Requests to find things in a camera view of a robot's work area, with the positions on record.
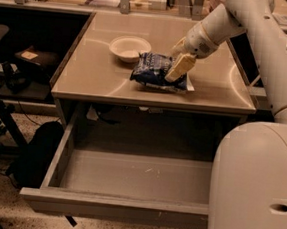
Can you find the grey cabinet table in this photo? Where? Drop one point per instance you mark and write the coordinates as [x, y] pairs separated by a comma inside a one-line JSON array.
[[121, 62]]

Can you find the blue chip bag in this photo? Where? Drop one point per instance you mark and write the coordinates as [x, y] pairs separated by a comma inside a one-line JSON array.
[[151, 70]]

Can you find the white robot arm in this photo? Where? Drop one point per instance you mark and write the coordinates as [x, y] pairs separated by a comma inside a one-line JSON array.
[[249, 174]]

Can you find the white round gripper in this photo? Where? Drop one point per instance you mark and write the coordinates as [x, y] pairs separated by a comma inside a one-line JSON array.
[[199, 41]]

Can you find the black backpack on floor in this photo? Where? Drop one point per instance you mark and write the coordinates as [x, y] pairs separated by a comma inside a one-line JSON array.
[[30, 168]]

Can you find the white bowl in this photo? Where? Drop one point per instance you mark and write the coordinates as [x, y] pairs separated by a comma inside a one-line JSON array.
[[129, 48]]

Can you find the grey open drawer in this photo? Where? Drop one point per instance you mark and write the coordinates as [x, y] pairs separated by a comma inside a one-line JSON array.
[[132, 166]]

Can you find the black box with label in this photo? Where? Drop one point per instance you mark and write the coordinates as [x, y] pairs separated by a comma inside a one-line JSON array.
[[45, 60]]

